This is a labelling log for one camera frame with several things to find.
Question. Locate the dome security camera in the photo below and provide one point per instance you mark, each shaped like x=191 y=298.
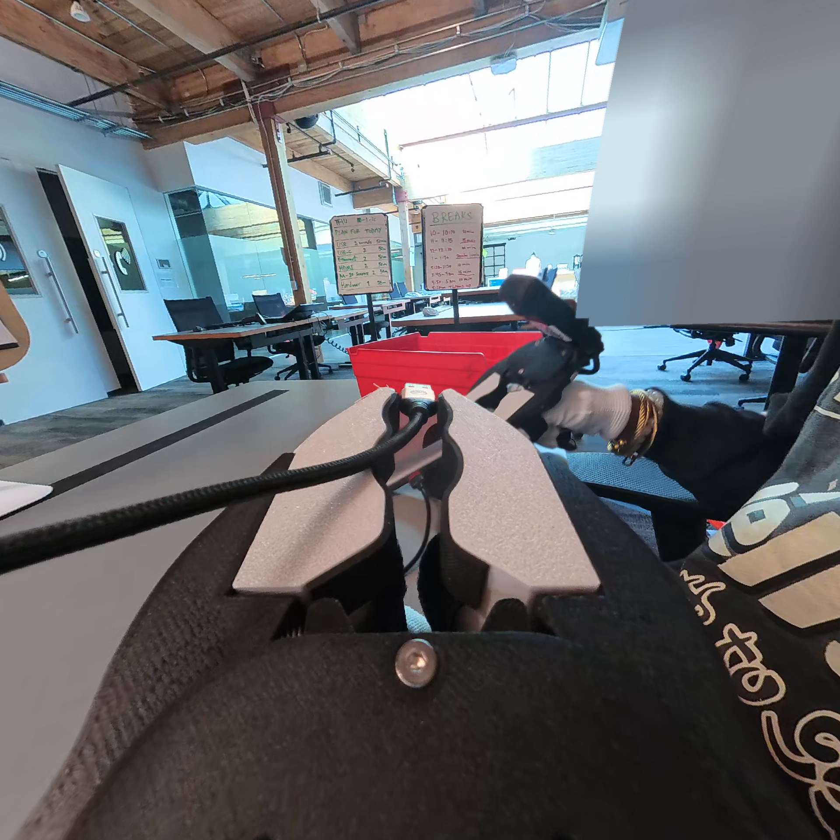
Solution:
x=306 y=121

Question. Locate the white ceiling device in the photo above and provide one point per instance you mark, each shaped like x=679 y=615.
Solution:
x=503 y=64

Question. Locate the white door with window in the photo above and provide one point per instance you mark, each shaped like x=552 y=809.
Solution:
x=154 y=341

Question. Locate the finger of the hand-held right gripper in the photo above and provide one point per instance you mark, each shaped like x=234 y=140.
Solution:
x=516 y=405
x=487 y=388

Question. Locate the black mesh office chair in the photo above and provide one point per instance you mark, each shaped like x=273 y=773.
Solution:
x=712 y=354
x=197 y=315
x=269 y=305

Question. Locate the whiteboard sign green heading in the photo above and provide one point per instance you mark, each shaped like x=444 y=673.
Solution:
x=453 y=249

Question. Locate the person's right forearm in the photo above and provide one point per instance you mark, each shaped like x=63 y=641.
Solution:
x=709 y=453

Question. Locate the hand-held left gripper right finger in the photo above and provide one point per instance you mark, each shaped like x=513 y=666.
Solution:
x=518 y=518

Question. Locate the person's right hand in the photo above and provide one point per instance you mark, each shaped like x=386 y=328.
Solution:
x=590 y=410

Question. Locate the wooden top office desk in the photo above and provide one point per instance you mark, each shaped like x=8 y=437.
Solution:
x=459 y=315
x=229 y=330

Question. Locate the ceiling light bulb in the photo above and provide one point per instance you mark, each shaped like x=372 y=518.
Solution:
x=79 y=11

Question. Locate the red plastic bin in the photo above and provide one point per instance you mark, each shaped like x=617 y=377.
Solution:
x=420 y=361

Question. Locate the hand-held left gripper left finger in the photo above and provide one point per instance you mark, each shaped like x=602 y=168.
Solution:
x=315 y=538

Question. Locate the wooden support pillar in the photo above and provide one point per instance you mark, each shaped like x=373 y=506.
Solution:
x=285 y=216

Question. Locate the dark top office desk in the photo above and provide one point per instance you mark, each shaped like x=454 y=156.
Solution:
x=754 y=326

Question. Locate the whiteboard sign black heading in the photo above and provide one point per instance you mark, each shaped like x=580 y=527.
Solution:
x=361 y=256

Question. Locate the glass office partition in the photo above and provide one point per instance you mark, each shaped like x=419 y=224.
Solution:
x=223 y=243

